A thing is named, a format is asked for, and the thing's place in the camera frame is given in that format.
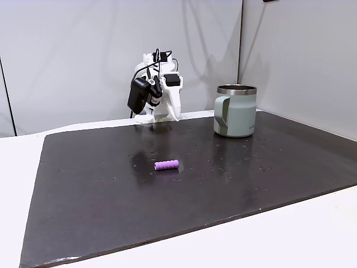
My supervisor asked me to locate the black camera cable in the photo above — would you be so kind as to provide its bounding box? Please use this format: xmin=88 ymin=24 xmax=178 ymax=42
xmin=132 ymin=49 xmax=173 ymax=85

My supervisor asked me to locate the purple ribbed pen grip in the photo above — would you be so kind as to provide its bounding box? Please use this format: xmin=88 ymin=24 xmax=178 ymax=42
xmin=154 ymin=159 xmax=180 ymax=172

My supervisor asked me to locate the black table mat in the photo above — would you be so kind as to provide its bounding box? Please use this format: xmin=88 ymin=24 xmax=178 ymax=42
xmin=18 ymin=111 xmax=357 ymax=268

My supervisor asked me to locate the thin black pole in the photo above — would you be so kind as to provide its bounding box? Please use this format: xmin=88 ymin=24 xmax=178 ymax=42
xmin=0 ymin=56 xmax=15 ymax=137

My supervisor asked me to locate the black oval camera box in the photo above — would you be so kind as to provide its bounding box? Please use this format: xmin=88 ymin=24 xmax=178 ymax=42
xmin=127 ymin=78 xmax=151 ymax=115

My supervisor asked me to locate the sage green steel-rimmed mug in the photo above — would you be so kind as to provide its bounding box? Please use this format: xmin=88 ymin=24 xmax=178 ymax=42
xmin=213 ymin=84 xmax=258 ymax=138

